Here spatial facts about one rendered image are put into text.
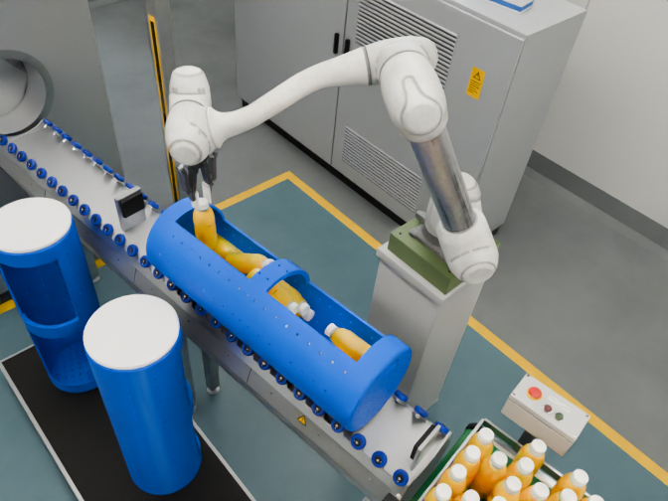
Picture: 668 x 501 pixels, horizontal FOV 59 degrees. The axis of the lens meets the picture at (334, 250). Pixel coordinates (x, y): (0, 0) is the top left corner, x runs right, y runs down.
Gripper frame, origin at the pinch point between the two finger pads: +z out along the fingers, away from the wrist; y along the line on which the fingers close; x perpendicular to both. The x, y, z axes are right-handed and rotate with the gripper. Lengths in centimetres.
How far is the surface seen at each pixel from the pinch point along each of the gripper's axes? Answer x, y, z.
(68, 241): -45, 25, 33
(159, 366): 19, 35, 33
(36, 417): -50, 59, 117
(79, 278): -45, 26, 52
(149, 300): -0.2, 23.4, 29.3
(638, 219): 87, -277, 122
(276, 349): 47, 13, 19
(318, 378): 62, 13, 18
